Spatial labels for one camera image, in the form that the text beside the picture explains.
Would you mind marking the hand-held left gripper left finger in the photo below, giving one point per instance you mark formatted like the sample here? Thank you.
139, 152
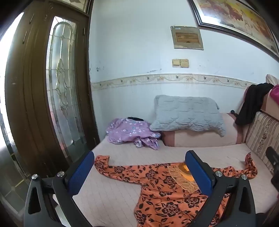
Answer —
82, 170

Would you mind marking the striped floral sofa cushion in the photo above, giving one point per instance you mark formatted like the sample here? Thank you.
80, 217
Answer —
261, 135

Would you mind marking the pink bolster cushion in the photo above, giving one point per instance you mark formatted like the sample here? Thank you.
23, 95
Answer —
196, 138

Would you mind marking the beige patterned pillow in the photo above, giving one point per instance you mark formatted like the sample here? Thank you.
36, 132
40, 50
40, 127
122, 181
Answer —
273, 79

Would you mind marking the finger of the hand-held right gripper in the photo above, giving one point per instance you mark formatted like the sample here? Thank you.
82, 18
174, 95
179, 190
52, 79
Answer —
275, 184
273, 159

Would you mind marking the brown sofa frame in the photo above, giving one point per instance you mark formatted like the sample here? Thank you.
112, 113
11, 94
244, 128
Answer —
271, 108

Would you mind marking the framed painting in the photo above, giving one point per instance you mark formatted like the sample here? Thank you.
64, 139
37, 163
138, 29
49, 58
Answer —
235, 15

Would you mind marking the black cloth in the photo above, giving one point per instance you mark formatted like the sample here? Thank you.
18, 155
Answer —
250, 104

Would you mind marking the small dark item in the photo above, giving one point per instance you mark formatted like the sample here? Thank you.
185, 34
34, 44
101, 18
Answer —
135, 118

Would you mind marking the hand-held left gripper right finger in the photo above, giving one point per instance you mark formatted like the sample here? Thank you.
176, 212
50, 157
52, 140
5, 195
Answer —
198, 172

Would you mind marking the orange black floral garment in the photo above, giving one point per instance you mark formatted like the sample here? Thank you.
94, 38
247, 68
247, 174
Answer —
165, 196

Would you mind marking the brown wooden glass-panel door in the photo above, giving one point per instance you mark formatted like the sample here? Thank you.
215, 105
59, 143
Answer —
32, 98

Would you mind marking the purple floral garment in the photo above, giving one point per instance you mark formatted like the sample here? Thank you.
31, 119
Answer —
126, 131

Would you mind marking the pink cloth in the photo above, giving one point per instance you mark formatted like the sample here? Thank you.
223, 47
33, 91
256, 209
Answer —
275, 92

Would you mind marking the framed wall plaque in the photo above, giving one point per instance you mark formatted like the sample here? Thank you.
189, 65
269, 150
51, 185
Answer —
187, 38

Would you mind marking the grey quilted pillow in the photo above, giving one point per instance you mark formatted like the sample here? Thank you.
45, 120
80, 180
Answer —
185, 113

